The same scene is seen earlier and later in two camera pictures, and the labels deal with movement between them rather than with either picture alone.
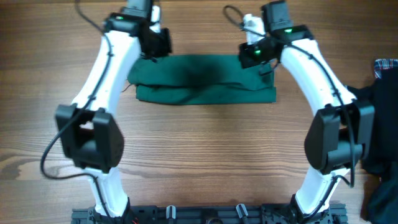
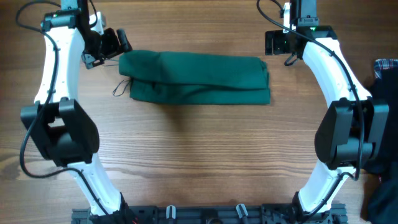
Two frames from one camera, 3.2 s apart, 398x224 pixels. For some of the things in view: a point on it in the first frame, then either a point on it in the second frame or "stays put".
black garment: [382, 163] stays put
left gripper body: [155, 43] to [104, 45]
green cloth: [201, 79] stays put
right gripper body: [255, 53] to [280, 42]
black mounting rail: [231, 214] stays put
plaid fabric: [384, 64] stays put
